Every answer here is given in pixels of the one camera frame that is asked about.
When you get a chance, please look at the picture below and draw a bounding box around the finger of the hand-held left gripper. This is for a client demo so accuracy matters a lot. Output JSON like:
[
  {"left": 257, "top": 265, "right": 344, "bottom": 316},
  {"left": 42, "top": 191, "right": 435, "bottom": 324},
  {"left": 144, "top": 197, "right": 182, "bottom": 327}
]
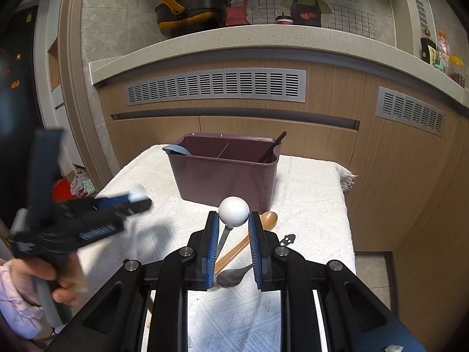
[
  {"left": 75, "top": 217, "right": 127, "bottom": 244},
  {"left": 91, "top": 196, "right": 152, "bottom": 216}
]

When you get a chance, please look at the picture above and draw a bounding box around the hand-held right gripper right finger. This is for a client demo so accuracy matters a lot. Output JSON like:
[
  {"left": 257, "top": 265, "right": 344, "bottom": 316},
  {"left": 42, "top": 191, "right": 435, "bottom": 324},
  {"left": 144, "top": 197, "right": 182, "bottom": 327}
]
[{"left": 248, "top": 211, "right": 427, "bottom": 352}]

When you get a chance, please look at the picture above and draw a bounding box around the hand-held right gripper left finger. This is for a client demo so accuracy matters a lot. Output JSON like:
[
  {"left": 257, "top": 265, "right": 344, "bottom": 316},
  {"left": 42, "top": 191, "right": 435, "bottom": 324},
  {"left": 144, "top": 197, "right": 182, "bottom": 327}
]
[{"left": 46, "top": 211, "right": 220, "bottom": 352}]

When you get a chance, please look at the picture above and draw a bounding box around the metal spoon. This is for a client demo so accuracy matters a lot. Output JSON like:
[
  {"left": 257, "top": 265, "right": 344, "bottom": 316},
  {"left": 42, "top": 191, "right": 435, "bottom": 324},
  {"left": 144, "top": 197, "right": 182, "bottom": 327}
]
[{"left": 216, "top": 263, "right": 254, "bottom": 287}]

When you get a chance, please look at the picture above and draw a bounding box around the wooden spoon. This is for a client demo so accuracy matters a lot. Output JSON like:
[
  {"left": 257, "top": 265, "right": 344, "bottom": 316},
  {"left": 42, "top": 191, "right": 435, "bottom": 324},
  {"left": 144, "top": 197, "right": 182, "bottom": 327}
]
[{"left": 214, "top": 211, "right": 278, "bottom": 275}]

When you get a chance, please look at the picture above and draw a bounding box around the white ball handle metal utensil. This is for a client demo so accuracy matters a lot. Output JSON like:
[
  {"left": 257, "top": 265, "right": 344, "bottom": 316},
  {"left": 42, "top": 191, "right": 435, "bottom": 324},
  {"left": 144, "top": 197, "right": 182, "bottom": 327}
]
[{"left": 218, "top": 196, "right": 251, "bottom": 256}]

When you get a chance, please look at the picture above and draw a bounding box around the purple plastic utensil holder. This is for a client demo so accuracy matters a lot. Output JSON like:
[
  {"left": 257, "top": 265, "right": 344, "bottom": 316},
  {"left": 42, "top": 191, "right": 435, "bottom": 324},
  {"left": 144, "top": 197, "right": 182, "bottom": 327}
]
[{"left": 166, "top": 132, "right": 282, "bottom": 211}]

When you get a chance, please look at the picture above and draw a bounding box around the person's left forearm pink sleeve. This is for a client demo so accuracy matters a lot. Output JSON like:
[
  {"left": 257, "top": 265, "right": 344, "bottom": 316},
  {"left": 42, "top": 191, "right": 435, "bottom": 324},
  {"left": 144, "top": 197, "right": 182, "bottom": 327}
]
[{"left": 0, "top": 260, "right": 46, "bottom": 340}]

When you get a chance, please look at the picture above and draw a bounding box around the person's left hand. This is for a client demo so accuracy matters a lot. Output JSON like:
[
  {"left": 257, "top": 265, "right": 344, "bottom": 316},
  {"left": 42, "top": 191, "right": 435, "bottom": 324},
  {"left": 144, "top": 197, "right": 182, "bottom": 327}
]
[{"left": 9, "top": 255, "right": 89, "bottom": 307}]

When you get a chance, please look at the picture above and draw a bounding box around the red floor mat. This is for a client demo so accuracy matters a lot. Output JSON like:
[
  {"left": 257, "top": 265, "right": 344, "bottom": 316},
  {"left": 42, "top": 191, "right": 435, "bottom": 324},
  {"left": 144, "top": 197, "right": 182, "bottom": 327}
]
[{"left": 52, "top": 179, "right": 79, "bottom": 203}]

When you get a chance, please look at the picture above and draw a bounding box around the white woven cloth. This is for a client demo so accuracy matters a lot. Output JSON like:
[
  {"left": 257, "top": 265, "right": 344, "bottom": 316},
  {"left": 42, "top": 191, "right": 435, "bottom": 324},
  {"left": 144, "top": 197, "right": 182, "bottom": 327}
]
[{"left": 71, "top": 144, "right": 358, "bottom": 352}]

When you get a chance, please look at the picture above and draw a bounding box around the black refrigerator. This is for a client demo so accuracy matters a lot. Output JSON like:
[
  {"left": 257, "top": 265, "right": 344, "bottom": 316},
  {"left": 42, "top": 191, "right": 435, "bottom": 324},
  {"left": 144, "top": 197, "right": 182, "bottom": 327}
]
[{"left": 0, "top": 5, "right": 50, "bottom": 224}]

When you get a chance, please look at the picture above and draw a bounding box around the long grey vent grille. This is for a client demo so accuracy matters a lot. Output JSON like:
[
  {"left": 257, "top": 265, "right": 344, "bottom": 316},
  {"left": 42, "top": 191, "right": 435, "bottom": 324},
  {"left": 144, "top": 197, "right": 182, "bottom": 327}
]
[{"left": 124, "top": 68, "right": 306, "bottom": 107}]

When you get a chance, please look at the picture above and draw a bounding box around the wooden kitchen cabinet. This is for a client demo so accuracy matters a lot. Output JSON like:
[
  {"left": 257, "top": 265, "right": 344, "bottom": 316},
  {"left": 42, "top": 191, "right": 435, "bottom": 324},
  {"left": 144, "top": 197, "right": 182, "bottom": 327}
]
[{"left": 98, "top": 60, "right": 469, "bottom": 342}]

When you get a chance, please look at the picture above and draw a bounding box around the black yellow cooking pot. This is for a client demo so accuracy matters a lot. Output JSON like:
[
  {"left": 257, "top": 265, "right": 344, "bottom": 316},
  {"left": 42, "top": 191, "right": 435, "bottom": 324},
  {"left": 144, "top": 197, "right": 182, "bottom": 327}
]
[{"left": 150, "top": 0, "right": 228, "bottom": 39}]

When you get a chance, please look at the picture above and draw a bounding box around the short grey vent grille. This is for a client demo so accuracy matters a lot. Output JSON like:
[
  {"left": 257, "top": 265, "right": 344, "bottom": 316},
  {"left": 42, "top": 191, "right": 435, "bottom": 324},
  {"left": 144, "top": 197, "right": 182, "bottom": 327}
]
[{"left": 377, "top": 86, "right": 447, "bottom": 138}]

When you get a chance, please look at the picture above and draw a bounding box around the speckled stone countertop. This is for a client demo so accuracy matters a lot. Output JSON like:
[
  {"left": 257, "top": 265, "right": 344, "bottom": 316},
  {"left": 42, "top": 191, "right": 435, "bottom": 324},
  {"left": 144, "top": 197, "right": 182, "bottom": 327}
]
[{"left": 89, "top": 23, "right": 469, "bottom": 109}]

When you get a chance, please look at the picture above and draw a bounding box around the jar with yellow lid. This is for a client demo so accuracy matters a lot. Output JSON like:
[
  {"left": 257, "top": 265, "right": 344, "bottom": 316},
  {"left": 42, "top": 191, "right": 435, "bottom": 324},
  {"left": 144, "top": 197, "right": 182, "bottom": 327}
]
[{"left": 446, "top": 55, "right": 466, "bottom": 87}]

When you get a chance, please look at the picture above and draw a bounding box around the black utensil handle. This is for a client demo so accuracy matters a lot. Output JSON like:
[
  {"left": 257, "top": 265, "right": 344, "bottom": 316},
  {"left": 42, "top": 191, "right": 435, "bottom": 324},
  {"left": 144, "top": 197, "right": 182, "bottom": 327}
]
[{"left": 257, "top": 131, "right": 287, "bottom": 163}]

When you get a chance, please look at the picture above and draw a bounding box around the black frying pan yellow handle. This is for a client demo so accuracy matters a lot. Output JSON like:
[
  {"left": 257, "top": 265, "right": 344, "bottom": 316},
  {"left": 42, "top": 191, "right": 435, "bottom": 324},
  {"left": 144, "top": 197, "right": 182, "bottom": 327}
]
[{"left": 172, "top": 0, "right": 229, "bottom": 17}]

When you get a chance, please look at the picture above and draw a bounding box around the black wire grid rack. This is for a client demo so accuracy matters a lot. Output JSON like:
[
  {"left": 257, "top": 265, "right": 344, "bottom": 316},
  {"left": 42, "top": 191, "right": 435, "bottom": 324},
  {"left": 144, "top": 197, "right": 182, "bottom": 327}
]
[{"left": 252, "top": 0, "right": 379, "bottom": 40}]

